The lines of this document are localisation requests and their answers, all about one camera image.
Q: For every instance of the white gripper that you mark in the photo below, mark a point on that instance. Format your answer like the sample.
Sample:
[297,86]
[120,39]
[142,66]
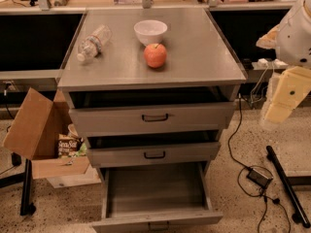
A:
[293,40]

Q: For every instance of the red apple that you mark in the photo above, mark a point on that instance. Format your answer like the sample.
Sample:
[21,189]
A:
[155,55]

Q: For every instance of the grey metal drawer cabinet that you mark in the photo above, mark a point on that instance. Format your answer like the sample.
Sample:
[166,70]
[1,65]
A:
[200,67]

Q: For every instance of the bottom grey drawer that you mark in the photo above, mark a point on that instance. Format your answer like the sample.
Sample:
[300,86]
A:
[154,198]

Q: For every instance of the grey drawer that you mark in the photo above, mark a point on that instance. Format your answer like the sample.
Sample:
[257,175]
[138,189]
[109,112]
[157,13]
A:
[154,198]
[151,119]
[149,155]

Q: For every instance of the middle grey drawer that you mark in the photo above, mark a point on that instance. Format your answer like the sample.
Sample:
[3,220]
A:
[149,155]

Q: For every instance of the top grey drawer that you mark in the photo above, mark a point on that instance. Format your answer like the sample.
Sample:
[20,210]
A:
[151,119]

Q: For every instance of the white power strip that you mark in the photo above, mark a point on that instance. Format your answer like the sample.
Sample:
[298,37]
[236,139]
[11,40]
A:
[274,64]

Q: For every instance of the black power adapter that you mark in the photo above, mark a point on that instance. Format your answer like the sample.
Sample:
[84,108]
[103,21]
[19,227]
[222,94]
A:
[260,176]

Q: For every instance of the black stand leg right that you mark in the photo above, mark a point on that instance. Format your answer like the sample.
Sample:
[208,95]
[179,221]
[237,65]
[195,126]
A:
[299,215]

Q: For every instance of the black stand leg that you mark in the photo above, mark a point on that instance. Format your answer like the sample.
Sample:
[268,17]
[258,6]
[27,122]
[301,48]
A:
[26,206]
[299,215]

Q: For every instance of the white bowl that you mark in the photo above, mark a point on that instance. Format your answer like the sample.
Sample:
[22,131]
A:
[150,31]

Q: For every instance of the clear plastic water bottle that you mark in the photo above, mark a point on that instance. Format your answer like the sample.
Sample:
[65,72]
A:
[94,43]

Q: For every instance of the sea salt snack bag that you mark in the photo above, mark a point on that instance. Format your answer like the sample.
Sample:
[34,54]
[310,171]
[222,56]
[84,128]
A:
[67,146]

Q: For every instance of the brown cardboard box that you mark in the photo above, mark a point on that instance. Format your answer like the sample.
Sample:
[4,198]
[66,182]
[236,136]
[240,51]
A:
[34,135]

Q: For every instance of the black stand leg left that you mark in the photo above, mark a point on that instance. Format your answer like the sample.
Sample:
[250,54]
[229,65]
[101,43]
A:
[26,206]

